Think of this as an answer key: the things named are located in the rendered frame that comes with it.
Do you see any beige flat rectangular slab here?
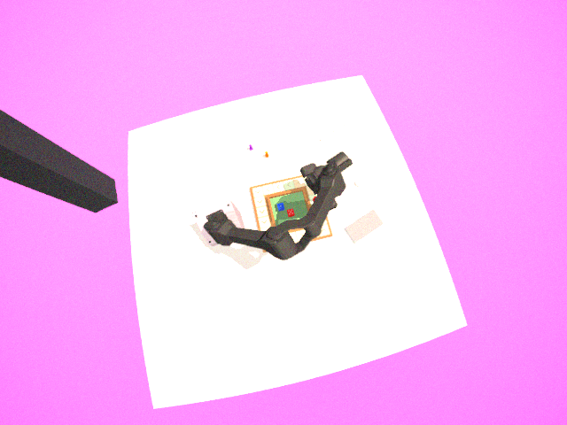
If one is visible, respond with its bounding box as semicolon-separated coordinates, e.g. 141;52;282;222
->
345;210;384;243

